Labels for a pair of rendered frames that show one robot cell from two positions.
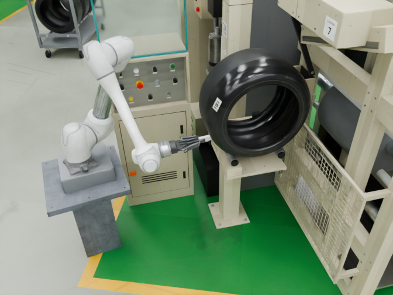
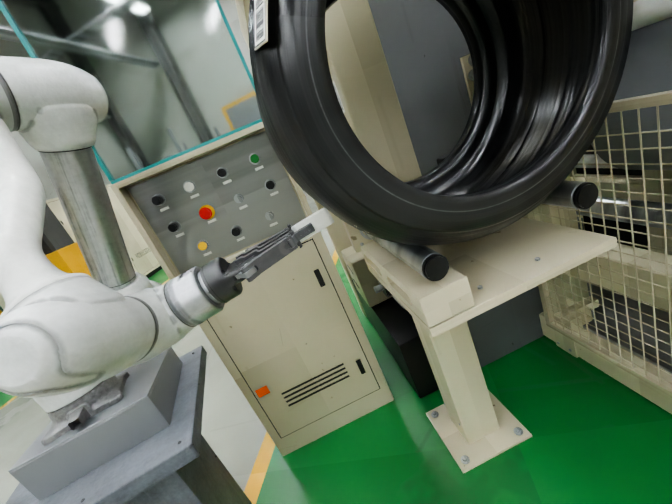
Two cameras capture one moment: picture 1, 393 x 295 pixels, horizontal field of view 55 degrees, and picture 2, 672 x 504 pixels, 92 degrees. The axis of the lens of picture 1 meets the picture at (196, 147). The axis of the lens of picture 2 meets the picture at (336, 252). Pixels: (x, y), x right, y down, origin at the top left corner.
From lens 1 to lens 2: 1.61 m
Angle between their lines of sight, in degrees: 20
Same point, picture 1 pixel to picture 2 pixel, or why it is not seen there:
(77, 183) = (62, 464)
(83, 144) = not seen: hidden behind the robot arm
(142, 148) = (14, 293)
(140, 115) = not seen: hidden behind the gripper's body
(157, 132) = (274, 297)
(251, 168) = (497, 280)
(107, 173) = (136, 415)
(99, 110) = (94, 268)
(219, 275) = not seen: outside the picture
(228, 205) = (467, 407)
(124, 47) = (40, 67)
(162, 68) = (238, 168)
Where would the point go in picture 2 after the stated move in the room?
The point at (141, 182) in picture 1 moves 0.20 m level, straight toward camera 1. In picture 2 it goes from (287, 405) to (289, 445)
